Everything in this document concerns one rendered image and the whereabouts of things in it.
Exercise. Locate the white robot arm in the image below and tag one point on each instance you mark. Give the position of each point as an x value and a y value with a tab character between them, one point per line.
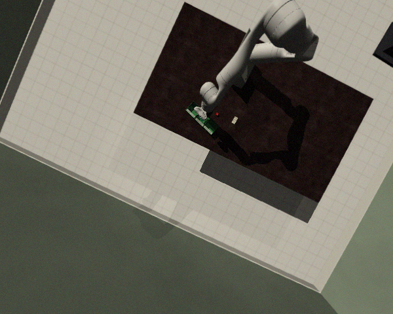
284	23

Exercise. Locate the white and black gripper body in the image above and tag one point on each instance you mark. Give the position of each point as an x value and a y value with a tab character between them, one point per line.
203	113

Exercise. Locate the green three-compartment bin rack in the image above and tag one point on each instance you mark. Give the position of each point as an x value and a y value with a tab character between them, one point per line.
209	124

